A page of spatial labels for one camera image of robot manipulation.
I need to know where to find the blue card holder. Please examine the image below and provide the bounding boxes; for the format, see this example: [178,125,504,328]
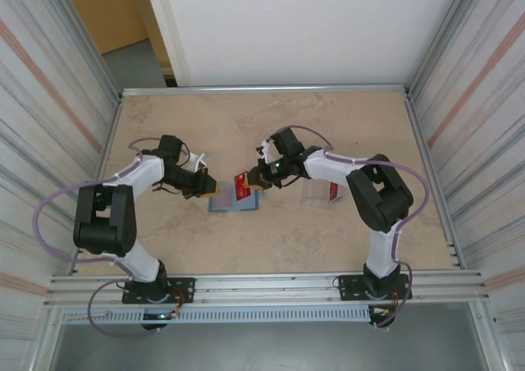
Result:
[208,181,266,213]

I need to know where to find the clear plastic card box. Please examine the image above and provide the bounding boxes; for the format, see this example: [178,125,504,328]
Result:
[299,180,345,208]

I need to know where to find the brown wooden door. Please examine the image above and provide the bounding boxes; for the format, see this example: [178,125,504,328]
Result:
[59,0,171,56]

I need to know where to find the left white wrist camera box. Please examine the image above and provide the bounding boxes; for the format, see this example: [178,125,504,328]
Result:
[186,152,212,171]

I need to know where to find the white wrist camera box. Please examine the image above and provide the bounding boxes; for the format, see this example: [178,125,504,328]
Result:
[255,139,275,163]
[186,152,212,171]

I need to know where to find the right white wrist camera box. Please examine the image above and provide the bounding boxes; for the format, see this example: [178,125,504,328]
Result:
[255,139,275,163]

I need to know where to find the aluminium table side rail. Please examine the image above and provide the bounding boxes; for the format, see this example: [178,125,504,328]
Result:
[75,93,126,276]
[404,89,467,269]

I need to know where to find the aluminium table edge rail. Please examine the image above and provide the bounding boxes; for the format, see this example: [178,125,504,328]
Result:
[120,84,413,98]

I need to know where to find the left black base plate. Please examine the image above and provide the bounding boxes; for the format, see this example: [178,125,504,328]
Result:
[121,277,196,305]

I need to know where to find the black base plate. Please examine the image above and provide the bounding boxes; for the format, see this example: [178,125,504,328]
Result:
[121,277,196,305]
[337,273,413,303]

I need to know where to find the long aluminium mounting rail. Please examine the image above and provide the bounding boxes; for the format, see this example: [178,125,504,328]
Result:
[48,268,491,309]

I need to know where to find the red orange wire bundle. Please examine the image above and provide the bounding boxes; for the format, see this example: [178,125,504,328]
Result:
[166,287,185,319]
[371,291,401,319]

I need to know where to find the grey slotted cable duct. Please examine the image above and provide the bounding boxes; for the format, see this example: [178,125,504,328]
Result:
[61,307,372,326]

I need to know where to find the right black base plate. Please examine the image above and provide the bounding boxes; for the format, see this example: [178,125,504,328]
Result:
[337,273,413,303]

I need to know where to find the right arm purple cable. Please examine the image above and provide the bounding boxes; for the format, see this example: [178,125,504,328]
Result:
[286,124,431,329]

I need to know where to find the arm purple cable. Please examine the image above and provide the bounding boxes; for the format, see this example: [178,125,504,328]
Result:
[33,136,165,339]
[286,124,431,329]

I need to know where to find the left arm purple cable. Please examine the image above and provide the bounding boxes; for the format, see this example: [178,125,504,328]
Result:
[33,136,165,339]

